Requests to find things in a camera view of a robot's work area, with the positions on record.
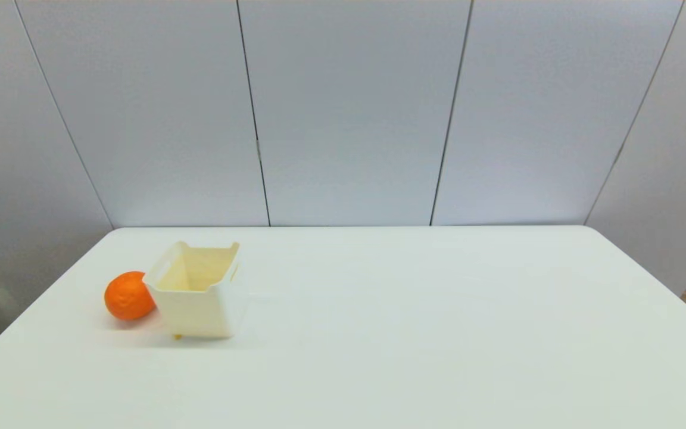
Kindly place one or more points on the orange fruit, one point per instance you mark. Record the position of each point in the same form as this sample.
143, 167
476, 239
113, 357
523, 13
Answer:
127, 297

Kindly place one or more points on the white plastic bin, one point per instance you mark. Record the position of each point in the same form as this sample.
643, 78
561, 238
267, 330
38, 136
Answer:
200, 313

